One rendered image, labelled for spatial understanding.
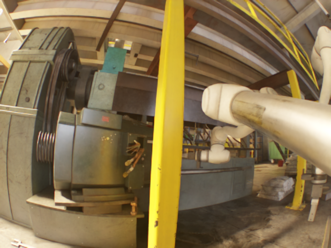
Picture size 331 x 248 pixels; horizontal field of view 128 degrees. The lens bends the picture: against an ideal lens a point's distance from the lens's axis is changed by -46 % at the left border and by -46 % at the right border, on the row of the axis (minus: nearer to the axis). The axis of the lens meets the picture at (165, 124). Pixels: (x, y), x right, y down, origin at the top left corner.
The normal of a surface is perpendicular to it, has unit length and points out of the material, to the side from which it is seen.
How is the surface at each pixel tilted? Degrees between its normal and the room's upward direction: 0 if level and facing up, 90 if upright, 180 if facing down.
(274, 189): 63
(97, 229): 90
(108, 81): 90
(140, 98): 90
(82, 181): 90
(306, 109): 52
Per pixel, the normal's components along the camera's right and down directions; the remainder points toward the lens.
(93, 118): 0.65, -0.10
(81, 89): 0.31, 0.21
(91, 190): 0.60, -0.55
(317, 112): -0.73, -0.66
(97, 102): 0.35, -0.15
